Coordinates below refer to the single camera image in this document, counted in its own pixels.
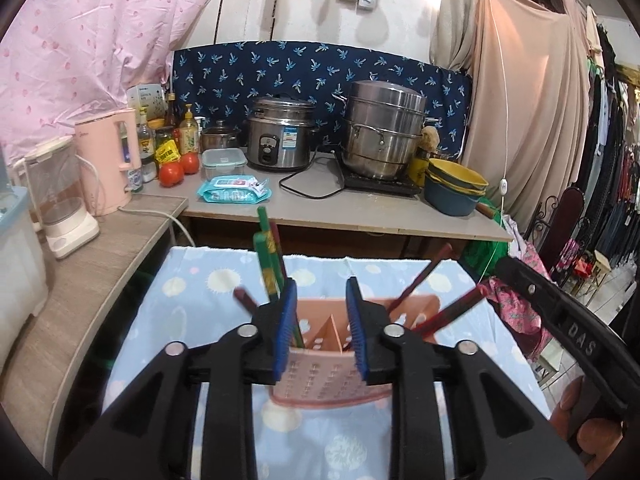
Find dark wooden chair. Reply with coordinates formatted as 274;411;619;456
524;186;587;272

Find navy leaf print cloth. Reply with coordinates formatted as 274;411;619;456
172;42;474;162

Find white stool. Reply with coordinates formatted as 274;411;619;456
584;254;614;302

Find white blender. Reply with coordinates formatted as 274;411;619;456
19;134;101;260

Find black power cable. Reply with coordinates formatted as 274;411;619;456
278;149;347;199

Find yellow oil bottle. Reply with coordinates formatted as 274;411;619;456
178;103;200;155

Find steel rice cooker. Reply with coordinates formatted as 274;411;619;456
244;95;319;171

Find brown chopstick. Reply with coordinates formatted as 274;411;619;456
389;243;454;312
233;287;262;312

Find pink dotted sheet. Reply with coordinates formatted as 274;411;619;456
0;0;234;162

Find steel steamer pot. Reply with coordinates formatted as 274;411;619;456
342;79;442;181

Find beige curtain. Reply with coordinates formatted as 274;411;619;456
434;0;602;242

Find yellow lined bowl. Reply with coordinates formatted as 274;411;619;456
426;158;490;192

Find blue wet wipes pack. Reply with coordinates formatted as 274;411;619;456
196;174;273;205

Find blue bowl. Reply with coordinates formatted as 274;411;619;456
423;180;483;217

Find maroon chopstick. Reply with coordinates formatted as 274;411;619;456
269;222;289;282

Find clear glass bottle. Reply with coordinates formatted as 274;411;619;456
135;106;157;183

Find white cord with switch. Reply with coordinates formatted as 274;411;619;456
469;0;512;212

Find pink floral cloth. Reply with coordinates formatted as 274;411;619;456
479;239;552;362

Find yellow snack packet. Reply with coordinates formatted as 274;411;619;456
154;140;181;164

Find red chopstick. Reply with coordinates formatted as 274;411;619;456
414;284;489;337

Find small steel pot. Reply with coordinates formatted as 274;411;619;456
201;119;242;152

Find wooden side counter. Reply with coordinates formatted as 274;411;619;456
0;194;189;463

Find white kettle cable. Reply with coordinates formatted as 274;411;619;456
121;204;197;249

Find green cloth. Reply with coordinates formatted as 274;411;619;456
459;239;512;282

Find pink electric kettle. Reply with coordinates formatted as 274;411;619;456
74;107;144;217

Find white plastic storage box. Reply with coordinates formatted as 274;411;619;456
0;184;49;357

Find white carton box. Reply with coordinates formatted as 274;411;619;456
126;82;166;112

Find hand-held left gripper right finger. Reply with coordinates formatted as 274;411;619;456
346;275;587;480

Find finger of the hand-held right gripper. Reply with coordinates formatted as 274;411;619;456
493;255;640;412

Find green chopstick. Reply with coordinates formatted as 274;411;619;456
252;232;287;303
256;205;307;349

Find grey counter board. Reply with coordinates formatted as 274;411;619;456
179;149;514;242

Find person's right hand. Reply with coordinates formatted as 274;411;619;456
560;378;627;464

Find black induction cooker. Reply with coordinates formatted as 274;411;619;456
342;167;422;198

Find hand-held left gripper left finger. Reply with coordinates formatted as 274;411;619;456
57;278;299;480

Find blue planet print tablecloth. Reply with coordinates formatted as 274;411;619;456
101;246;552;480

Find clear food container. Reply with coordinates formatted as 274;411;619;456
201;147;249;183

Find pink perforated utensil basket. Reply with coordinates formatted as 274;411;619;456
269;296;442;404

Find hanging clothes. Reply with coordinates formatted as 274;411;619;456
584;4;640;262

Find dark sauce bottle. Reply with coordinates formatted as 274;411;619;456
164;92;181;129

